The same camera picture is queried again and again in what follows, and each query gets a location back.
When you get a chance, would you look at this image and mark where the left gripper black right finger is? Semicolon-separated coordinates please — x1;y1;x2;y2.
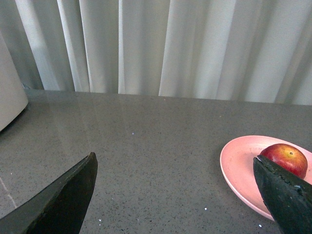
253;156;312;234

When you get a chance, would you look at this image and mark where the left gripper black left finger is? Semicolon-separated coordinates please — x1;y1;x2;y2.
0;152;98;234

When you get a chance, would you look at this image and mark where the red apple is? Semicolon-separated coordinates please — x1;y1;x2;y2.
260;143;308;179

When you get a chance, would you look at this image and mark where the pink plate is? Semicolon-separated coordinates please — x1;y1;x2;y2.
220;135;312;220

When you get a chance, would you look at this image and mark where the white rounded appliance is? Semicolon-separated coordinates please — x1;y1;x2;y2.
0;36;28;130

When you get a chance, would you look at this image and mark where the white curtain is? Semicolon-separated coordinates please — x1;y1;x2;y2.
0;0;312;105

